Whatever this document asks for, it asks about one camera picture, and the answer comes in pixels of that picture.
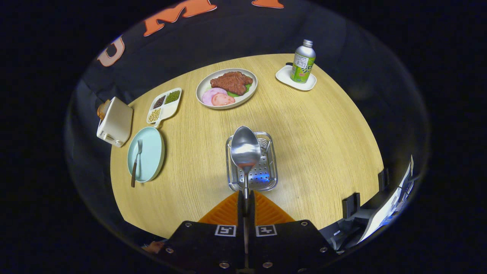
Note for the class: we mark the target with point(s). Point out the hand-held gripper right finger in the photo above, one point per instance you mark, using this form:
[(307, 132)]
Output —
[(252, 213)]

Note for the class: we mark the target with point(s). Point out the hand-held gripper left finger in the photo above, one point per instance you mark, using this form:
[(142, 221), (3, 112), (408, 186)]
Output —
[(240, 213)]

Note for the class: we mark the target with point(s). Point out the perforated metal basket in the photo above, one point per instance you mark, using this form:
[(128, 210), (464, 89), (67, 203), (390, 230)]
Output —
[(266, 175)]

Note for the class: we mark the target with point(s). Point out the black clamp block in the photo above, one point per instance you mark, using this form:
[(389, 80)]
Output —
[(383, 179), (350, 205)]

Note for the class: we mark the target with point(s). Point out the light blue plate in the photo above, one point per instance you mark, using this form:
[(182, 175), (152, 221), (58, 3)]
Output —
[(152, 152)]

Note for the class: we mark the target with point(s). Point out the reddish ham slice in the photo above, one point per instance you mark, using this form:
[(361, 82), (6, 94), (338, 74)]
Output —
[(223, 100)]

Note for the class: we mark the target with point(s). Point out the pale pink ham slice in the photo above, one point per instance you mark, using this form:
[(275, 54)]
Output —
[(210, 95)]

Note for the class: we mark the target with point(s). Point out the green lettuce leaf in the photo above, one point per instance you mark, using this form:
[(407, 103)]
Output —
[(246, 88)]

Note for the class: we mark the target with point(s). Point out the white divided tray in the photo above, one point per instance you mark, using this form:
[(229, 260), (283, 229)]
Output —
[(169, 109)]

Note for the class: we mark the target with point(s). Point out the yellow soybeans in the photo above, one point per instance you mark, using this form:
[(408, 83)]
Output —
[(154, 115)]

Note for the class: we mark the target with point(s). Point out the brown meat slab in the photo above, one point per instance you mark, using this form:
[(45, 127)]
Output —
[(232, 82)]

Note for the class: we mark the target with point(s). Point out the white paper sheet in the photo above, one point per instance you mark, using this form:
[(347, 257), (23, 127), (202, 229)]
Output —
[(384, 213)]

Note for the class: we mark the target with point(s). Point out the beige plate with meat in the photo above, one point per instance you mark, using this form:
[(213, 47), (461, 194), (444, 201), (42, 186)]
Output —
[(203, 85)]

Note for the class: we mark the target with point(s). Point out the green beans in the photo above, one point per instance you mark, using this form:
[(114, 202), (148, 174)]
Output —
[(172, 96)]

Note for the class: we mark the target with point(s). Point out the dark red beans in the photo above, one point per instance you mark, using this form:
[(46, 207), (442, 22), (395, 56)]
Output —
[(159, 101)]

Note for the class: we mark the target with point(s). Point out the white square saucer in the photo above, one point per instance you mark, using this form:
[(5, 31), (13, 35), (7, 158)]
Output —
[(283, 74)]

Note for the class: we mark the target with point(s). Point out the white toaster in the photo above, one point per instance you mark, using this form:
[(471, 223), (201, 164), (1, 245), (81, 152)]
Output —
[(118, 121)]

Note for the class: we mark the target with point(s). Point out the silver and green bottle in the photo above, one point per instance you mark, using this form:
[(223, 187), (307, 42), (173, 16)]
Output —
[(302, 64)]

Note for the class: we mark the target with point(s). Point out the toasted bread slice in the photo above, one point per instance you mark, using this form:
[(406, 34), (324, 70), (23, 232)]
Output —
[(102, 110)]

